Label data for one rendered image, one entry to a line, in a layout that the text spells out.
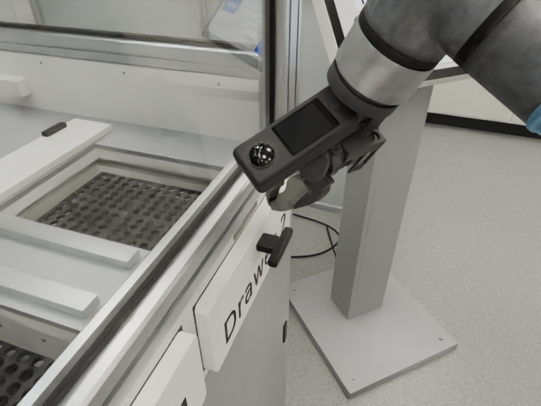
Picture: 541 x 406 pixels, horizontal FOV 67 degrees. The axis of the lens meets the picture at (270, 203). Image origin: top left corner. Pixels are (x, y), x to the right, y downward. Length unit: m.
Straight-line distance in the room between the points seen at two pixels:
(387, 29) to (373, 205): 0.95
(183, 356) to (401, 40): 0.32
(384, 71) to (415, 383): 1.30
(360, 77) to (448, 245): 1.78
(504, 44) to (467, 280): 1.67
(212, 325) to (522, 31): 0.36
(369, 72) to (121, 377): 0.31
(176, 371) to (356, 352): 1.15
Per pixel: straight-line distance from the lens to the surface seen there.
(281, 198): 0.48
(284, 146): 0.37
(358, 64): 0.35
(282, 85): 0.60
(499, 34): 0.31
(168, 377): 0.39
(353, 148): 0.41
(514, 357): 1.74
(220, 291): 0.45
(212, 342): 0.47
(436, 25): 0.32
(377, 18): 0.33
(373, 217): 1.28
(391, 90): 0.35
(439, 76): 1.02
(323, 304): 1.62
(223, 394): 0.64
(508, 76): 0.31
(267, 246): 0.52
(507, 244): 2.21
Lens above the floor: 1.25
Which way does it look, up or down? 35 degrees down
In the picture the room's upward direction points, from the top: straight up
